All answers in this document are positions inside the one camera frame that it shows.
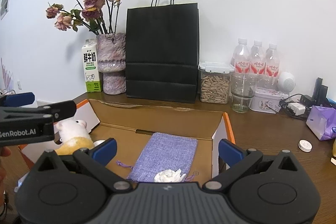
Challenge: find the yellow white plush toy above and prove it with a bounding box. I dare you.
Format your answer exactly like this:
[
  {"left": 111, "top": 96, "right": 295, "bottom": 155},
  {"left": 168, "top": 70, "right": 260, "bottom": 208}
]
[{"left": 56, "top": 119, "right": 95, "bottom": 156}]

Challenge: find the purple woven drawstring pouch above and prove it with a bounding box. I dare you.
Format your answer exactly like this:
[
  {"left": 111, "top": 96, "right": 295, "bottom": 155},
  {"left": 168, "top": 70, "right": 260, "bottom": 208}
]
[{"left": 116, "top": 132, "right": 198, "bottom": 182}]

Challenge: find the white flower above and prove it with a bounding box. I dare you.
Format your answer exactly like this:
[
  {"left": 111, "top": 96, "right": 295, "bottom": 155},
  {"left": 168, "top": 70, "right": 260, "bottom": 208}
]
[{"left": 154, "top": 169, "right": 187, "bottom": 183}]

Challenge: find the small white round lid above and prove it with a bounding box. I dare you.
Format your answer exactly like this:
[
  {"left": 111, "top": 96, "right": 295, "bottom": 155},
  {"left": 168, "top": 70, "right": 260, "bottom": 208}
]
[{"left": 298, "top": 139, "right": 313, "bottom": 153}]

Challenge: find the person's left hand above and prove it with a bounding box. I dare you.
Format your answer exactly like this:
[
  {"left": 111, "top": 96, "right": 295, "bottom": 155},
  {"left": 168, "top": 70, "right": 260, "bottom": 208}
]
[{"left": 0, "top": 145, "right": 13, "bottom": 204}]

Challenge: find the open red cardboard box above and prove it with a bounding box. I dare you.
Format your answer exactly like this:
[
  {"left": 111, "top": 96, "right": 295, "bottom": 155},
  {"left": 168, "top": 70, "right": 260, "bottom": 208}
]
[{"left": 18, "top": 98, "right": 236, "bottom": 183}]

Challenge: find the white floral tin box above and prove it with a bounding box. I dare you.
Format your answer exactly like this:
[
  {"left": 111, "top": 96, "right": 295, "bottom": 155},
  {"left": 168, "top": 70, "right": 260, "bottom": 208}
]
[{"left": 249, "top": 88, "right": 281, "bottom": 114}]

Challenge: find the empty clear glass jar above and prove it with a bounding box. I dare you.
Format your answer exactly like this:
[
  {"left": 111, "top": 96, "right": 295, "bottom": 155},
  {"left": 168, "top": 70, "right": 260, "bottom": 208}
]
[{"left": 230, "top": 73, "right": 257, "bottom": 113}]

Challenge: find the clear container of pellets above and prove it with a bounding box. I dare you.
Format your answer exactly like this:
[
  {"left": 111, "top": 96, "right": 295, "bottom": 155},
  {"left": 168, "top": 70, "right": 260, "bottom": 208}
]
[{"left": 198, "top": 62, "right": 234, "bottom": 104}]

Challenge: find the right red-label water bottle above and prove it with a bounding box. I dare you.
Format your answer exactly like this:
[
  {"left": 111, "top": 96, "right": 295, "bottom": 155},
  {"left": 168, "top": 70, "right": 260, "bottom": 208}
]
[{"left": 265, "top": 44, "right": 280, "bottom": 77}]

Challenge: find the red-label water bottle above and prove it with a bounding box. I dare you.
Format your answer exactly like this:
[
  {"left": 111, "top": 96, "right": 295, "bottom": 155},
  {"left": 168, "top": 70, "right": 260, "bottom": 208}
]
[
  {"left": 265, "top": 44, "right": 280, "bottom": 77},
  {"left": 250, "top": 40, "right": 265, "bottom": 75},
  {"left": 231, "top": 38, "right": 251, "bottom": 73}
]

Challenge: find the green white milk carton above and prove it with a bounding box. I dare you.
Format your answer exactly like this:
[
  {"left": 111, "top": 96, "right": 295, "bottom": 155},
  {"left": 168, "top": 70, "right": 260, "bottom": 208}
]
[{"left": 81, "top": 38, "right": 102, "bottom": 93}]

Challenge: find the white round speaker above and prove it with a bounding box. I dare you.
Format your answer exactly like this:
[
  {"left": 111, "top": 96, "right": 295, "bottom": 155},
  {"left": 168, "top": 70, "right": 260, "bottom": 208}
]
[{"left": 277, "top": 72, "right": 295, "bottom": 94}]

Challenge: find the purple tissue pack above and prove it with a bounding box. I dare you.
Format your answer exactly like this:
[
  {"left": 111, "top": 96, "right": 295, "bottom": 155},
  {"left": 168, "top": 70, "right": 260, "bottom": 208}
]
[{"left": 306, "top": 106, "right": 336, "bottom": 141}]

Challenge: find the middle red-label water bottle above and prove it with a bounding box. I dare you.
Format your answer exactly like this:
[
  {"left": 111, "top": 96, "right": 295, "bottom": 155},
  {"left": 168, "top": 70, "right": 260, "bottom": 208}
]
[{"left": 250, "top": 40, "right": 265, "bottom": 75}]

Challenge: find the left red-label water bottle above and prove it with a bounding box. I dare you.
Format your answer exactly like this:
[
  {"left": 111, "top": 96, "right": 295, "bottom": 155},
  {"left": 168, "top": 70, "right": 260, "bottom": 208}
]
[{"left": 231, "top": 38, "right": 251, "bottom": 73}]

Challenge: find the yellow ceramic mug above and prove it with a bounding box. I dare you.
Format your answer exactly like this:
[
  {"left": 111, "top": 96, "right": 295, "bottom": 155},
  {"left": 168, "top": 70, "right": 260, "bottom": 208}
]
[{"left": 330, "top": 139, "right": 336, "bottom": 165}]

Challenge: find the black upright device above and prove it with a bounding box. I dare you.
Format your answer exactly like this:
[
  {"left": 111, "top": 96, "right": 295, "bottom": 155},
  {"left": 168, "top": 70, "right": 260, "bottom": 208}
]
[{"left": 313, "top": 77, "right": 329, "bottom": 107}]

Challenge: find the purple marbled ceramic vase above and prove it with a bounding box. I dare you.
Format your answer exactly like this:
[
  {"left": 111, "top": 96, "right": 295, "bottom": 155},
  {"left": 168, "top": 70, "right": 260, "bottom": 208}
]
[{"left": 97, "top": 33, "right": 126, "bottom": 95}]

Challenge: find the black paper shopping bag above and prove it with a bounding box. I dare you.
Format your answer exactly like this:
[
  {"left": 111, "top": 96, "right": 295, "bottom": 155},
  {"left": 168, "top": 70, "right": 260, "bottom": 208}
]
[{"left": 125, "top": 0, "right": 199, "bottom": 103}]

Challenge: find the white charger with cable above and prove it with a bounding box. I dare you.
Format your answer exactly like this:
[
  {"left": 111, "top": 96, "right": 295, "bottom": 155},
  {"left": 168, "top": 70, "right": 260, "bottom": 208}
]
[{"left": 279, "top": 93, "right": 315, "bottom": 121}]

